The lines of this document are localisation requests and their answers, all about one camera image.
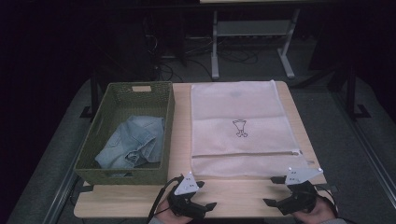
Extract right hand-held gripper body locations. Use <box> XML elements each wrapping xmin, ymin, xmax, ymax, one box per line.
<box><xmin>278</xmin><ymin>167</ymin><xmax>324</xmax><ymax>216</ymax></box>

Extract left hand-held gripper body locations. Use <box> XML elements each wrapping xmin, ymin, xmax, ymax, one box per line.
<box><xmin>167</xmin><ymin>171</ymin><xmax>208</xmax><ymax>218</ymax></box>

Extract blue denim garment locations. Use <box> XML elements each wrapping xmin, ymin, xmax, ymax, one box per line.
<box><xmin>94</xmin><ymin>115</ymin><xmax>166</xmax><ymax>171</ymax></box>

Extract white mesh laundry bag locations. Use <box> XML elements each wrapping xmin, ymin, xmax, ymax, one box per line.
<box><xmin>190</xmin><ymin>79</ymin><xmax>316</xmax><ymax>181</ymax></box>

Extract green woven basket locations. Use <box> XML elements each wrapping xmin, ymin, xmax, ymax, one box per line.
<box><xmin>74</xmin><ymin>81</ymin><xmax>176</xmax><ymax>186</ymax></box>

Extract person's right hand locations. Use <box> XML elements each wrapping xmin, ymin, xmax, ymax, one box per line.
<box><xmin>292</xmin><ymin>197</ymin><xmax>336</xmax><ymax>222</ymax></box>

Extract person's left hand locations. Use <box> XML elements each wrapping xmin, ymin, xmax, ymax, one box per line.
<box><xmin>154</xmin><ymin>199</ymin><xmax>194</xmax><ymax>224</ymax></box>

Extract black metal stand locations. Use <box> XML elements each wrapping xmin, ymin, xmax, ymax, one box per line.
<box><xmin>326</xmin><ymin>62</ymin><xmax>372</xmax><ymax>121</ymax></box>

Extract black table leg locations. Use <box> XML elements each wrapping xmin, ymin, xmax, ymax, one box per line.
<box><xmin>79</xmin><ymin>71</ymin><xmax>101</xmax><ymax>119</ymax></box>

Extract left hand-held gripper cable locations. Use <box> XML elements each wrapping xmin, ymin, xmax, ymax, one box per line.
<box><xmin>147</xmin><ymin>175</ymin><xmax>185</xmax><ymax>223</ymax></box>

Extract hand-held gripper cable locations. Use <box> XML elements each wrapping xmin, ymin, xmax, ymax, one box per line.
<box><xmin>312</xmin><ymin>183</ymin><xmax>340</xmax><ymax>217</ymax></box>
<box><xmin>147</xmin><ymin>175</ymin><xmax>185</xmax><ymax>223</ymax></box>

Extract right hand-held gripper cable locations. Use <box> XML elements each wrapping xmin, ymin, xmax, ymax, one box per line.
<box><xmin>312</xmin><ymin>183</ymin><xmax>340</xmax><ymax>217</ymax></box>

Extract aluminium floor rail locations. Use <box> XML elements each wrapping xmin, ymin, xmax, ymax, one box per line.
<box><xmin>42</xmin><ymin>172</ymin><xmax>79</xmax><ymax>224</ymax></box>
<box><xmin>331</xmin><ymin>91</ymin><xmax>396</xmax><ymax>210</ymax></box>

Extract black floor cables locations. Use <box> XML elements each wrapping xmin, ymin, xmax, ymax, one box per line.
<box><xmin>148</xmin><ymin>34</ymin><xmax>260</xmax><ymax>82</ymax></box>

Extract white metal desk frame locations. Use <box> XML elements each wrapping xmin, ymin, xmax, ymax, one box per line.
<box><xmin>210</xmin><ymin>8</ymin><xmax>302</xmax><ymax>80</ymax></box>

